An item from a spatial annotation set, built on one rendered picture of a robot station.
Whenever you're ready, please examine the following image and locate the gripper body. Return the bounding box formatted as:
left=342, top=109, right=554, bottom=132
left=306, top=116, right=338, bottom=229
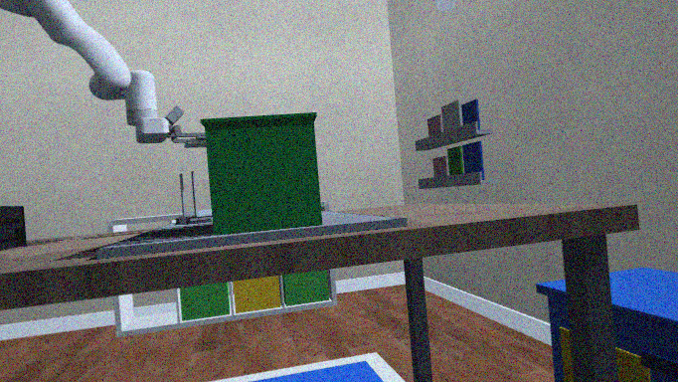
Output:
left=127, top=118, right=170, bottom=143

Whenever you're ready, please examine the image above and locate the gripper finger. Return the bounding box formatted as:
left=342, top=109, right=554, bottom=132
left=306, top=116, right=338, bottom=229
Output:
left=168, top=125, right=206, bottom=140
left=167, top=132, right=187, bottom=143

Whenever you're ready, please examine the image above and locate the green bin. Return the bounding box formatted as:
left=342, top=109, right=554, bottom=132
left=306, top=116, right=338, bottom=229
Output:
left=201, top=112, right=322, bottom=235

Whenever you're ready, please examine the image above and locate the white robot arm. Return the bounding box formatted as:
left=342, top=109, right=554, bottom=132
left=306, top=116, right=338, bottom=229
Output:
left=0, top=0, right=157, bottom=122

